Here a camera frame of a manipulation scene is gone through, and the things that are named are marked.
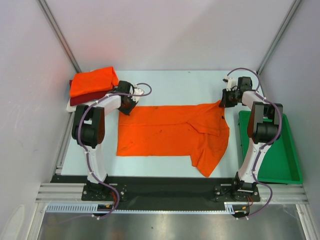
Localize white slotted cable duct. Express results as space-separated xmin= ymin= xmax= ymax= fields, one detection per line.
xmin=46 ymin=203 xmax=246 ymax=215

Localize folded orange t-shirt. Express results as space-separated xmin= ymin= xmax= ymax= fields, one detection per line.
xmin=69 ymin=66 xmax=119 ymax=98

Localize aluminium frame rail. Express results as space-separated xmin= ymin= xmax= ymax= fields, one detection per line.
xmin=35 ymin=183 xmax=309 ymax=205

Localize orange t-shirt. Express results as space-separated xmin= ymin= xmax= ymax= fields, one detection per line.
xmin=116 ymin=101 xmax=230 ymax=178
xmin=69 ymin=66 xmax=119 ymax=98

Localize folded white t-shirt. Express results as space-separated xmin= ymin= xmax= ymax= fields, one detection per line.
xmin=66 ymin=99 xmax=96 ymax=113

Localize folded dark red t-shirt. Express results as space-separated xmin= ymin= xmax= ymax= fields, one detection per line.
xmin=70 ymin=79 xmax=114 ymax=106

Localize left corner aluminium post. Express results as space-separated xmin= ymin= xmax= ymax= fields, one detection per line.
xmin=36 ymin=0 xmax=82 ymax=73

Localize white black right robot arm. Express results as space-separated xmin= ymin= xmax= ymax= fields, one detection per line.
xmin=219 ymin=76 xmax=283 ymax=201

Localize green plastic tray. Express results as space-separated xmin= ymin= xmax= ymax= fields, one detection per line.
xmin=235 ymin=110 xmax=304 ymax=185

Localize right corner aluminium post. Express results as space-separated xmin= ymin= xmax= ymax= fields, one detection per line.
xmin=256 ymin=0 xmax=304 ymax=75

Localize corner aluminium post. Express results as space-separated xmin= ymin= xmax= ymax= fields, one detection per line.
xmin=256 ymin=0 xmax=304 ymax=75
xmin=36 ymin=0 xmax=82 ymax=73

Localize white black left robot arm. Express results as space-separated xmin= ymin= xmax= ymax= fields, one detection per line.
xmin=71 ymin=81 xmax=145 ymax=200

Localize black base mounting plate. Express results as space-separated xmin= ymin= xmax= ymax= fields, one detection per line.
xmin=51 ymin=175 xmax=260 ymax=212

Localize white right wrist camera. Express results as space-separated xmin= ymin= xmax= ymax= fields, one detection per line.
xmin=223 ymin=76 xmax=238 ymax=92

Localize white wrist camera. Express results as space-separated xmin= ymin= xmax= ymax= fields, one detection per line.
xmin=223 ymin=76 xmax=238 ymax=92
xmin=130 ymin=85 xmax=145 ymax=103

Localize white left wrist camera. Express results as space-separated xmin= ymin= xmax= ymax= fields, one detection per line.
xmin=130 ymin=85 xmax=145 ymax=103

